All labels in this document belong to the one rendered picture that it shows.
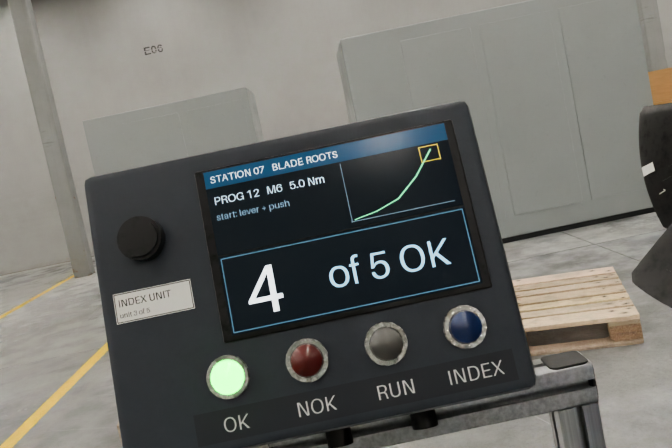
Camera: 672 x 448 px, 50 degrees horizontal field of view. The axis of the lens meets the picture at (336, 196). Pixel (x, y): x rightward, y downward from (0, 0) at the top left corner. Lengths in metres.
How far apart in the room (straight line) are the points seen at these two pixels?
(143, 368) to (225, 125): 7.47
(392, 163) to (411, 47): 5.95
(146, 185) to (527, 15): 6.25
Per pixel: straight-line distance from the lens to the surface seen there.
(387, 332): 0.45
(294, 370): 0.45
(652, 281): 1.11
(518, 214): 6.59
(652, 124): 1.39
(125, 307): 0.48
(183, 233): 0.47
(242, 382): 0.46
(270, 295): 0.46
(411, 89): 6.38
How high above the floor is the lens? 1.25
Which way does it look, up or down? 5 degrees down
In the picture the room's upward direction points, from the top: 12 degrees counter-clockwise
